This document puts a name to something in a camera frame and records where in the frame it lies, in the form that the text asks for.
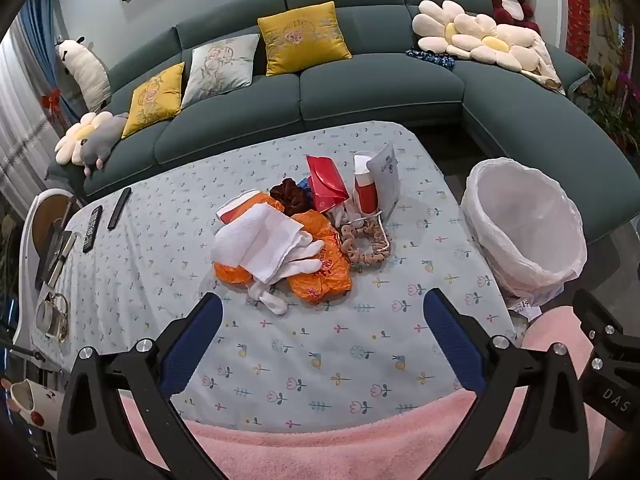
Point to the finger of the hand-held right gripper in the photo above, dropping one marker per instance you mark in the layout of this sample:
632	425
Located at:
615	345

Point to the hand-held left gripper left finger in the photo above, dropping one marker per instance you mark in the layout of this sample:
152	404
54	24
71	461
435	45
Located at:
192	345

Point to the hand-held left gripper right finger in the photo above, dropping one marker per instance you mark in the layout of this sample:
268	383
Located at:
452	340

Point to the white knit glove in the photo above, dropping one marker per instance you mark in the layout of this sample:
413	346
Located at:
270	300
305	257

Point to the beige scrunchie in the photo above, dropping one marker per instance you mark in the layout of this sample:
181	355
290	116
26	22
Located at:
372	255

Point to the trash bin white liner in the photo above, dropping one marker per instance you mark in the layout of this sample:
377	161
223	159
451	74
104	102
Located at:
525	220

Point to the short red white paper cup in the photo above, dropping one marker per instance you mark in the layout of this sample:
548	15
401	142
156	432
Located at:
232	210

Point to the orange plastic bag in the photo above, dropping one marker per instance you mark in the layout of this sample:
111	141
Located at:
320	275

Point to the tall red white paper cup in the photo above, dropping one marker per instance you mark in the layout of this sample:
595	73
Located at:
367	192

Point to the grey paper bag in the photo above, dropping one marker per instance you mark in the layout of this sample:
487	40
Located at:
387	180

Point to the brown scrunchie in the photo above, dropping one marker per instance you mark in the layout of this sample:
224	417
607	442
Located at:
291	197

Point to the red paper box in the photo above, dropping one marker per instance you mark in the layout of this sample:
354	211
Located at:
327	185

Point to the black remote control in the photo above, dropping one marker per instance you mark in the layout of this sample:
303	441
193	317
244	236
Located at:
119	208
92	228

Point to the dark flat object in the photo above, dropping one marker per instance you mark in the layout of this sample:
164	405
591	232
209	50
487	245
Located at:
52	260

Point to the white patterned cup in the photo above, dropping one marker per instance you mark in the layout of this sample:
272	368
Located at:
35	402

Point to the pink fleece blanket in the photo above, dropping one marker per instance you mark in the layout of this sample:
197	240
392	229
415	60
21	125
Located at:
325	455

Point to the white round side table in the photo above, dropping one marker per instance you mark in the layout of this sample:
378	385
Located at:
47	215

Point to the small blue wrapper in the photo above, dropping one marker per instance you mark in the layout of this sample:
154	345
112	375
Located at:
304	185

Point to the potted flowering plant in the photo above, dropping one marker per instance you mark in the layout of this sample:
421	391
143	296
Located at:
612	110

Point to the small cream flower plush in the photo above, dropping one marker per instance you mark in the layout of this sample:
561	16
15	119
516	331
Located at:
75	140

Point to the small yellow embroidered cushion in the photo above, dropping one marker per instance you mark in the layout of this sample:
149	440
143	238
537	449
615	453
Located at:
152	100

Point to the dark green sectional sofa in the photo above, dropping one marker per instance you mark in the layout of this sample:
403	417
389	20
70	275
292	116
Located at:
375	85

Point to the light grey embroidered cushion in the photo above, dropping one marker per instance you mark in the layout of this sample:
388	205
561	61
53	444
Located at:
220	70

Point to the white sheer curtain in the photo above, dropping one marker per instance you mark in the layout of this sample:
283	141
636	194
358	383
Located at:
20	125

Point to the red curtain tie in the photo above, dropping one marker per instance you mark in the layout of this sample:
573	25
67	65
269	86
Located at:
52	102

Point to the blue patterned cloth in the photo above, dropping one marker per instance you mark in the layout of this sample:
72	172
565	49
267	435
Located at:
430	58

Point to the beige quilted blanket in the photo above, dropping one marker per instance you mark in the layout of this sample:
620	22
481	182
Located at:
545	67

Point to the white panda plush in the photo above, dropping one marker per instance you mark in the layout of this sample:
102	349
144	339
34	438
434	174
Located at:
87	75

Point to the cream flower cushion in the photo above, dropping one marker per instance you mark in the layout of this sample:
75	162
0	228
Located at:
435	22
495	42

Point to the large framed painting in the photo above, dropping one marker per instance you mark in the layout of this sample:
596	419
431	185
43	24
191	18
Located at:
612	25

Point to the large yellow embroidered cushion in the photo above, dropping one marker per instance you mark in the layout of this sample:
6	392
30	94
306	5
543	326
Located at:
300	40

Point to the blue curtain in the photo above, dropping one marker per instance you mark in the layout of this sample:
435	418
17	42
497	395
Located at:
50	35

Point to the red wall hanging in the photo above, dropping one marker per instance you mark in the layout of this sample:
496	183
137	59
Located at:
577	5

